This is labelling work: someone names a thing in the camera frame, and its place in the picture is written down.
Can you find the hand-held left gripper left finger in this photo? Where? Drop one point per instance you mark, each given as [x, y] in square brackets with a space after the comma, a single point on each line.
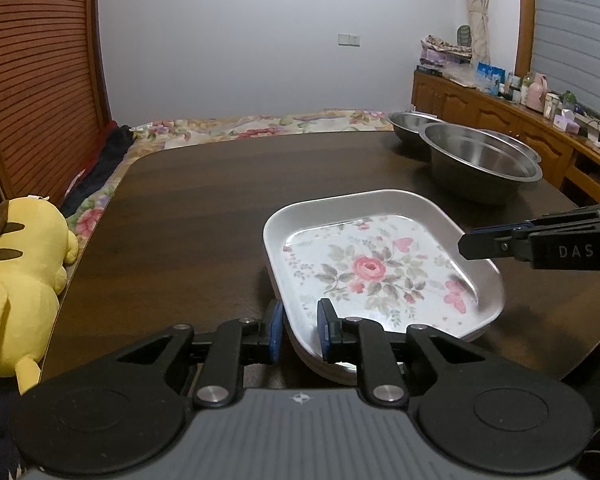
[276, 332]

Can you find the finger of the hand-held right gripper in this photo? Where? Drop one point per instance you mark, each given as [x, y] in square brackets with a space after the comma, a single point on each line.
[495, 246]
[555, 220]

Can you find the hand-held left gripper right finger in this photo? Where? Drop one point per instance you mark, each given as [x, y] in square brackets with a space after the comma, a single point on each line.
[323, 332]

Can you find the white floral rectangular plate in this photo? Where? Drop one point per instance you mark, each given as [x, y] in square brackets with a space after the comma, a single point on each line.
[330, 374]
[370, 260]
[307, 352]

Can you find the large stainless steel bowl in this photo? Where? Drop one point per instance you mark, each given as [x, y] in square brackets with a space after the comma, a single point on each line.
[470, 160]

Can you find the purple tissue box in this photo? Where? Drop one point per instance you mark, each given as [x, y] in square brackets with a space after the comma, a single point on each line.
[566, 122]

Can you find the pink thermos jug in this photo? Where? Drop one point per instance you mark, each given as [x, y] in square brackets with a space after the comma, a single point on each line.
[536, 92]

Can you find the wooden cabinet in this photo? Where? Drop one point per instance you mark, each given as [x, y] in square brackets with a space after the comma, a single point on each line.
[480, 105]

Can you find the blue printed box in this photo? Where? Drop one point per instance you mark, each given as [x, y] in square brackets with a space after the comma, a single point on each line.
[490, 77]

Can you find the grey window blind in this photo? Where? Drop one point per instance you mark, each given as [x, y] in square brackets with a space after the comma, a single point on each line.
[580, 35]

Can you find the floral bedsheet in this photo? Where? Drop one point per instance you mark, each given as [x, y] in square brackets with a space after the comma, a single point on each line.
[230, 125]

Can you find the cream curtain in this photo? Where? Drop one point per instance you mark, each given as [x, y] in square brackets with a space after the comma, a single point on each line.
[475, 10]

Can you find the dark clothing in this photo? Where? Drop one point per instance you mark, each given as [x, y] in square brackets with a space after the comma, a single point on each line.
[100, 165]

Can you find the yellow plush toy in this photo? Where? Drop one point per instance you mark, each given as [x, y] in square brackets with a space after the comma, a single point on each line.
[20, 280]

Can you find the louvered wooden wardrobe door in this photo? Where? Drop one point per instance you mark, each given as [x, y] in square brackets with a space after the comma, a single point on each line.
[40, 85]

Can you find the wooden window frame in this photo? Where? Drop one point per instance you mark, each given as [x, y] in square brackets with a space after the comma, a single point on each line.
[525, 15]

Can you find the white wall switch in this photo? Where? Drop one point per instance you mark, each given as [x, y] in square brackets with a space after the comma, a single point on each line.
[348, 39]

